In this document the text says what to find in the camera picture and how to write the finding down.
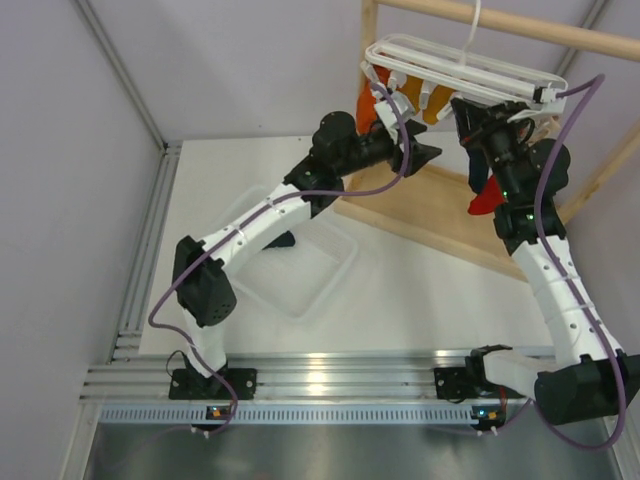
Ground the white plastic clip hanger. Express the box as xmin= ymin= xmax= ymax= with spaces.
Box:
xmin=360 ymin=1 xmax=568 ymax=122

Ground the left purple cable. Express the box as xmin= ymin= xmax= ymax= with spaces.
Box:
xmin=148 ymin=82 xmax=416 ymax=438

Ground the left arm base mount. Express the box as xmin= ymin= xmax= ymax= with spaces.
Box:
xmin=167 ymin=351 xmax=258 ymax=401

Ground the red and beige sock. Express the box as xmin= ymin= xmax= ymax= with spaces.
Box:
xmin=467 ymin=175 xmax=505 ymax=216

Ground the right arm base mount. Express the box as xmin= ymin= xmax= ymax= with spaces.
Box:
xmin=433 ymin=344 xmax=508 ymax=404

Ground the yellow sock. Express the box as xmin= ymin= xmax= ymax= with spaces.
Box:
xmin=422 ymin=85 xmax=455 ymax=125
xmin=398 ymin=76 xmax=423 ymax=111

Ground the navy blue sock pair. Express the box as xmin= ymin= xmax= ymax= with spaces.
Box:
xmin=467 ymin=149 xmax=489 ymax=194

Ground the wooden drying rack frame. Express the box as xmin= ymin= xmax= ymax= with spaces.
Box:
xmin=335 ymin=1 xmax=639 ymax=280

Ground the clear plastic bin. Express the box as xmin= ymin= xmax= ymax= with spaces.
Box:
xmin=206 ymin=185 xmax=358 ymax=323

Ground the aluminium corner frame post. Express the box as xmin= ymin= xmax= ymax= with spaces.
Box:
xmin=74 ymin=0 xmax=169 ymax=151

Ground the orange sock far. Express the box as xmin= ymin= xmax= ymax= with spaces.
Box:
xmin=355 ymin=83 xmax=377 ymax=135

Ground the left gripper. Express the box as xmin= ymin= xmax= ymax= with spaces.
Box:
xmin=334 ymin=117 xmax=439 ymax=176

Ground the orange sock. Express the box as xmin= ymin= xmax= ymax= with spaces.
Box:
xmin=374 ymin=65 xmax=390 ymax=86
xmin=355 ymin=83 xmax=377 ymax=135

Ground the aluminium rail beam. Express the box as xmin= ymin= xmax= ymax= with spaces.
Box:
xmin=80 ymin=350 xmax=467 ymax=402

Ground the orange sock near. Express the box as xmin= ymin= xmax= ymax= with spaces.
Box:
xmin=374 ymin=65 xmax=390 ymax=86

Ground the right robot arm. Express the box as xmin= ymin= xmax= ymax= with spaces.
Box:
xmin=451 ymin=98 xmax=639 ymax=426

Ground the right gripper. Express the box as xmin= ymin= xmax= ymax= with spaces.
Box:
xmin=452 ymin=99 xmax=531 ymax=202

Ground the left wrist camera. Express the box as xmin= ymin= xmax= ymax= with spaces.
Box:
xmin=374 ymin=91 xmax=416 ymax=143

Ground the grey slotted cable duct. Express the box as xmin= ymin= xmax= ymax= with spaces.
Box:
xmin=99 ymin=403 xmax=501 ymax=426

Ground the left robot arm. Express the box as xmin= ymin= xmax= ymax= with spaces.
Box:
xmin=172 ymin=111 xmax=442 ymax=398

